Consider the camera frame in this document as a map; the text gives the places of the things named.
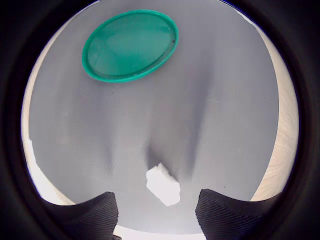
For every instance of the round green lid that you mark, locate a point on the round green lid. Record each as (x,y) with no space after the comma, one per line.
(130,47)

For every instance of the dark grey mat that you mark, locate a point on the dark grey mat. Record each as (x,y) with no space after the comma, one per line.
(175,112)

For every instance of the small white plastic terminal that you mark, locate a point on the small white plastic terminal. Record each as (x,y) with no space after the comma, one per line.
(163,186)

